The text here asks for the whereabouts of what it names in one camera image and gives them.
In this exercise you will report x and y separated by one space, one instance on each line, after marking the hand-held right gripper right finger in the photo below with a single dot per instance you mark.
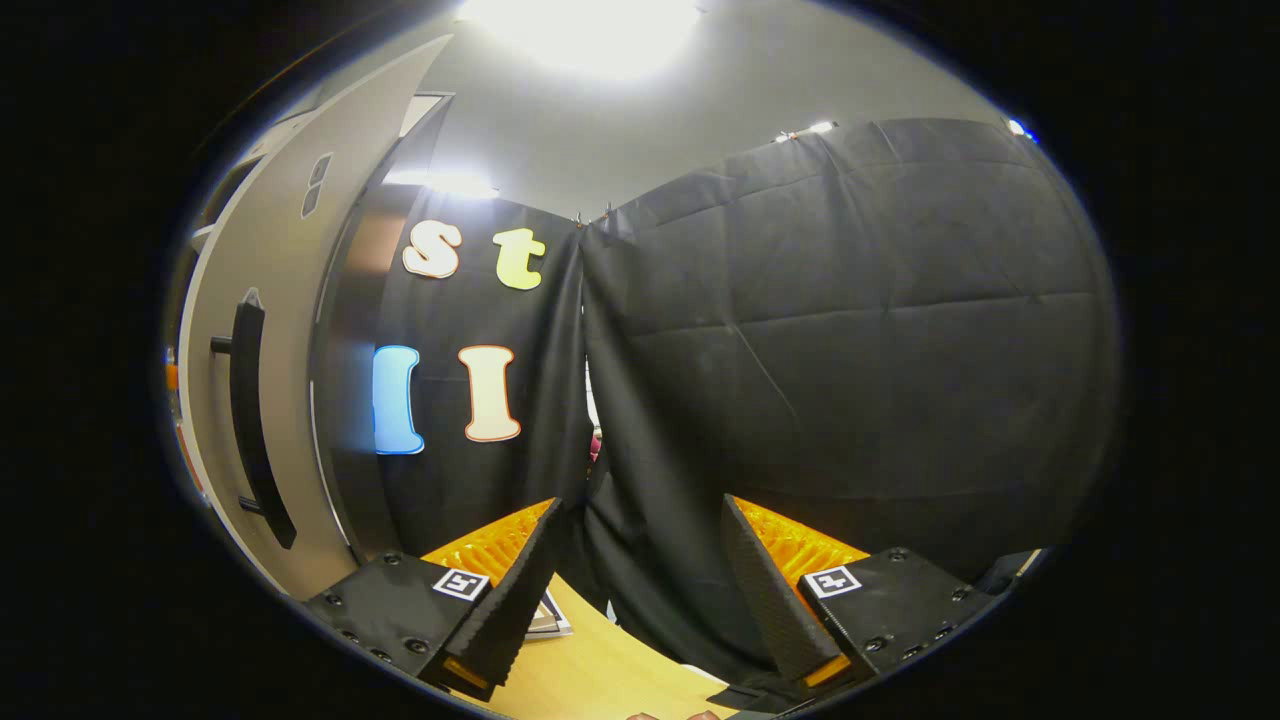
765 590

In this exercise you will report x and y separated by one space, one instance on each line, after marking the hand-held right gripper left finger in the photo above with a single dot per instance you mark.
520 590

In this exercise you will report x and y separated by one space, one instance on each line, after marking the grey cabinet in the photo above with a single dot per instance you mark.
350 400

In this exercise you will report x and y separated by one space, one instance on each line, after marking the grey cabinet door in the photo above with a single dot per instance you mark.
280 260

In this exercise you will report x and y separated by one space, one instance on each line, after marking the white book stack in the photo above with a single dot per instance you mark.
550 620

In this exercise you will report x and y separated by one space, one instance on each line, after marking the black backdrop cloth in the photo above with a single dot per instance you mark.
850 350

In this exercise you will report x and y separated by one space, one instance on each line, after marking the large rectangular ceiling light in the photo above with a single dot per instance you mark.
580 35

